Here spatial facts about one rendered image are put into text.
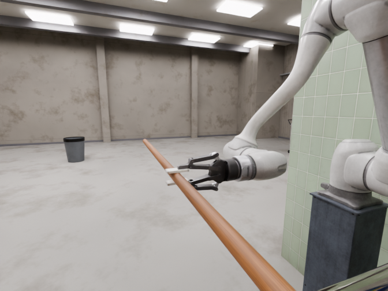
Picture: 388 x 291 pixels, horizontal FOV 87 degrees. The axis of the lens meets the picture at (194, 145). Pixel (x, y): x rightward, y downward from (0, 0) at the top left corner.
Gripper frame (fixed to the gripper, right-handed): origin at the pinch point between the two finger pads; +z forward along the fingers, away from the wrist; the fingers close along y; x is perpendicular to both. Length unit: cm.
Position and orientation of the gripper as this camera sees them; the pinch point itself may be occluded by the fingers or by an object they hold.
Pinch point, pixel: (176, 175)
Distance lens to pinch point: 64.3
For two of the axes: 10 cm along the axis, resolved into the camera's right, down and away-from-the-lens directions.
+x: -3.5, -1.6, 9.2
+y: 0.0, 9.8, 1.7
